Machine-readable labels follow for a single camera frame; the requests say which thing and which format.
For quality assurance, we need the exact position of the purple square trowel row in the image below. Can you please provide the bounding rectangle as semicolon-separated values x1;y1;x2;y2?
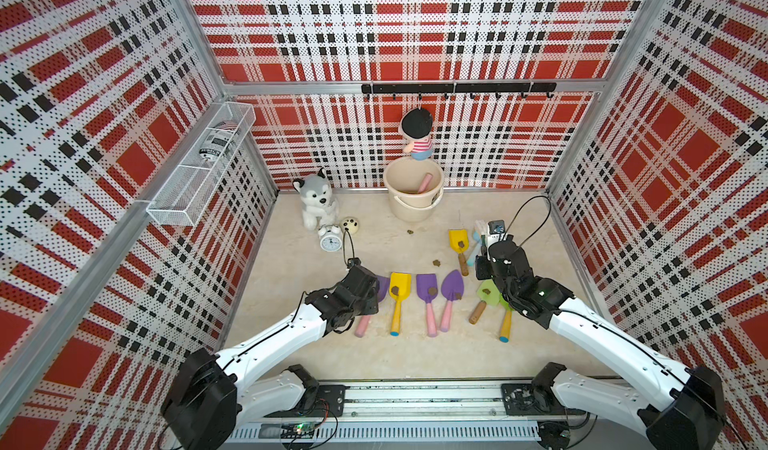
416;274;438;338
353;274;391;339

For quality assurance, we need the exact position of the can in shelf basket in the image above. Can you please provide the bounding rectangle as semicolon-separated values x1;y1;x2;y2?
198;121;237;162

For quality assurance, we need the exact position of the yellow trowel wooden handle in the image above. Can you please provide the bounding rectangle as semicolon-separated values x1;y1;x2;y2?
449;229;469;277

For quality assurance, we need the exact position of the green trowel yellow handle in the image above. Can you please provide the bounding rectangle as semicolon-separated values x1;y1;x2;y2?
499;304;513;343

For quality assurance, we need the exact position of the black hook rail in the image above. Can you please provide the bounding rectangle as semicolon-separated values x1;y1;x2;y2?
361;82;557;96

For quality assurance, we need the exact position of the purple square trowel pink handle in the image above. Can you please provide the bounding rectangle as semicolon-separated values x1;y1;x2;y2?
417;173;433;194

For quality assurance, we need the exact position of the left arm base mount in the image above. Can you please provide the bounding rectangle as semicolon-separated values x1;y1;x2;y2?
266;365;347;418

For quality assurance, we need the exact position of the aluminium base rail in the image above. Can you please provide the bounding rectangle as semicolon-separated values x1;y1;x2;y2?
173;379;637;448

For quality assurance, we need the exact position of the beige plastic bucket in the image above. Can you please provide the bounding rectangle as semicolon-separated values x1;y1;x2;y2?
383;156;444;223

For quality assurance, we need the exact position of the doll with black hat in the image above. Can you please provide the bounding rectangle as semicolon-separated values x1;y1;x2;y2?
399;108;434;161

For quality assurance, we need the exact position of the green circuit board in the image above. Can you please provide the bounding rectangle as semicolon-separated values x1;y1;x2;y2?
258;422;316;440

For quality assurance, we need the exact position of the white alarm clock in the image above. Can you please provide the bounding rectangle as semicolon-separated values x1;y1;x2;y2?
317;225;343;253

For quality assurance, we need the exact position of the panda face squishy ball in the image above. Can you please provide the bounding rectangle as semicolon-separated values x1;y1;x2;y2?
340;216;360;235

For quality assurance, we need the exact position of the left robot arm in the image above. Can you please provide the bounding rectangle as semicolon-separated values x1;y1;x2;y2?
161;258;380;449

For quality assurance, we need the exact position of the light green trowel wooden handle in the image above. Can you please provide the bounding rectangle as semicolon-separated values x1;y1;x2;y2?
468;279;501;325

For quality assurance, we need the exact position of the light blue hand trowel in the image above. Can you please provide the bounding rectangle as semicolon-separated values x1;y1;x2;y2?
466;231;482;267

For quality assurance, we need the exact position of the purple pointed trowel right row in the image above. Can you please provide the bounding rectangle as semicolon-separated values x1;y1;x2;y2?
439;270;464;332

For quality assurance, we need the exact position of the grey white husky plush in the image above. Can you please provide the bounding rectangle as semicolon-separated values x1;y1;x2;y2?
292;169;339;231

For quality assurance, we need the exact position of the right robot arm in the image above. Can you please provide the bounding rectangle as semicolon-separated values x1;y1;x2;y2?
475;237;727;449

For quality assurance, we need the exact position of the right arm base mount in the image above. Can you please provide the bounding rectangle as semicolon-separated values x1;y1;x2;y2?
501;362;586;417

